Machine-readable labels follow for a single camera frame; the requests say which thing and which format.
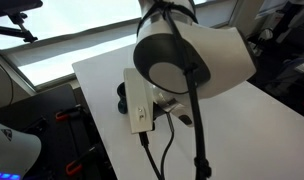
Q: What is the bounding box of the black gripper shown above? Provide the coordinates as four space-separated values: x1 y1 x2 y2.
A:
153 84 195 129

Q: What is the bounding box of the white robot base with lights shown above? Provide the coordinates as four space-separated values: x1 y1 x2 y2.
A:
0 119 43 180

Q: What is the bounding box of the dark blue ceramic mug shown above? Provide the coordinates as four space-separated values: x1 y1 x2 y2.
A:
116 82 128 115

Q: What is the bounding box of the white power strip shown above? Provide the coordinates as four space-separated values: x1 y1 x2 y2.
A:
248 40 264 60

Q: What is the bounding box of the black robot stand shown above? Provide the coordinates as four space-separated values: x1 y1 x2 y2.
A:
0 83 118 180

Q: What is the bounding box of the grey office chair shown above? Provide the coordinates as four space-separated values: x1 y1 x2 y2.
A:
265 46 304 98

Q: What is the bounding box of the thick black cable bundle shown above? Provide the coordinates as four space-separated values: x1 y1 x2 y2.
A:
137 0 213 180

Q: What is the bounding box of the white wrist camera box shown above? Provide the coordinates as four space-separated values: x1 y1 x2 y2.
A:
123 67 156 135

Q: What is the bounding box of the thin black camera cable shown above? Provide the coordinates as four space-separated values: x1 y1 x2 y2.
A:
138 112 176 180

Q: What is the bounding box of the orange clamp handle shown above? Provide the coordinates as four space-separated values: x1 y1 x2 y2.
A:
55 106 84 122
65 146 100 177

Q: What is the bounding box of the grey window frame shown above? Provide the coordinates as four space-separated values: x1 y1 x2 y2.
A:
0 0 241 93

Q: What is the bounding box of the thin dark wall cable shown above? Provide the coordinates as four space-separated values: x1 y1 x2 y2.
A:
0 49 15 105

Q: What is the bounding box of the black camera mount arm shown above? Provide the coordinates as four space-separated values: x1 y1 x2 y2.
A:
0 0 44 44

